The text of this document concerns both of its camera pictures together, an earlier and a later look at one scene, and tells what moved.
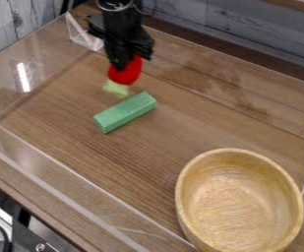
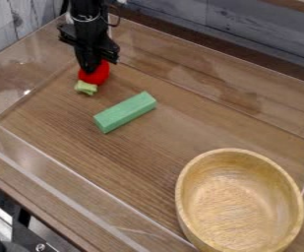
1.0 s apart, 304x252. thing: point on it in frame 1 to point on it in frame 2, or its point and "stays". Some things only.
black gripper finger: x=142 y=46 to x=111 y=53
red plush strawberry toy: x=127 y=75 to x=98 y=75
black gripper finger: x=119 y=53 to x=88 y=56
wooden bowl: x=238 y=202 stays
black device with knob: x=24 y=241 stays
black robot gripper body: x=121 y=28 to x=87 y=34
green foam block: x=114 y=117 stays
